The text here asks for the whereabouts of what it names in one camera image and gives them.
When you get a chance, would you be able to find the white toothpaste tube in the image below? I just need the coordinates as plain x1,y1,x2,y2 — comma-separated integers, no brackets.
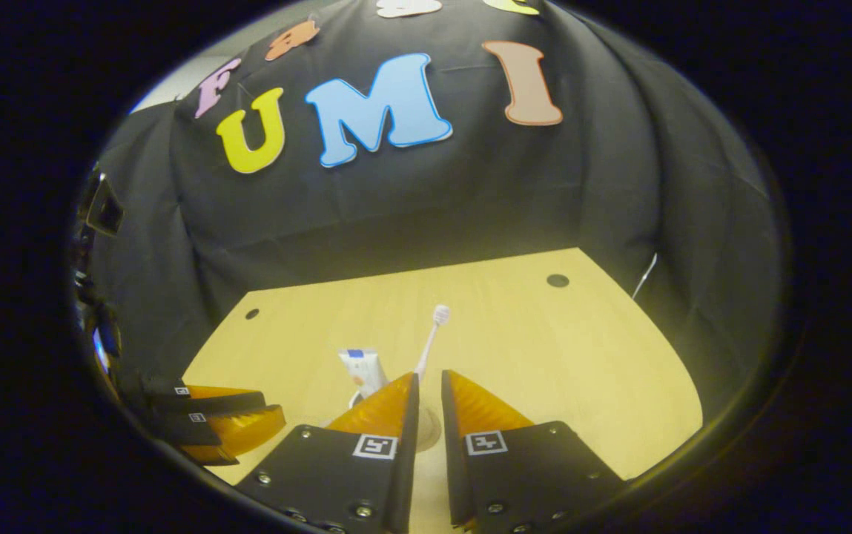
337,349,389,399

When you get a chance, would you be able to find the white cup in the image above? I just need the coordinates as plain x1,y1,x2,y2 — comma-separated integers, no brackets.
326,393,443,453

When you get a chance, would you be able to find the white cable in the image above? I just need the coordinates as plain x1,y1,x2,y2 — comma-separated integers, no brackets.
632,254,658,300

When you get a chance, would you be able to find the light wooden desktop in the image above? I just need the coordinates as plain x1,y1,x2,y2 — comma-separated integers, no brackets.
182,247,704,534

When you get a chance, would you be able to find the pale pink toothbrush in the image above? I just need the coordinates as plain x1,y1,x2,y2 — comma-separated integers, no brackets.
415,304,451,383

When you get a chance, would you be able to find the black backdrop cloth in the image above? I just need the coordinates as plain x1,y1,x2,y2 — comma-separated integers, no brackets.
73,0,790,416

